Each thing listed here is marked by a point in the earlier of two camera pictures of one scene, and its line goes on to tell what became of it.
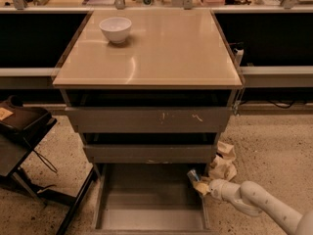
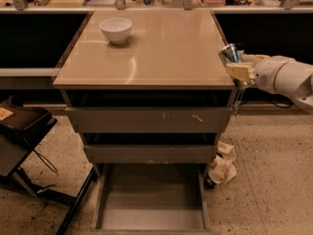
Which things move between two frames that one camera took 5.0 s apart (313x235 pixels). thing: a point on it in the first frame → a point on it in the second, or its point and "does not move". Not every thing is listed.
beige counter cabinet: x=165 y=48 does not move
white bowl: x=116 y=28 does not move
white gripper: x=216 y=188 → x=265 y=73
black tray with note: x=30 y=121 does not move
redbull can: x=192 y=173 → x=231 y=53
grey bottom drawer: x=149 y=199 does not move
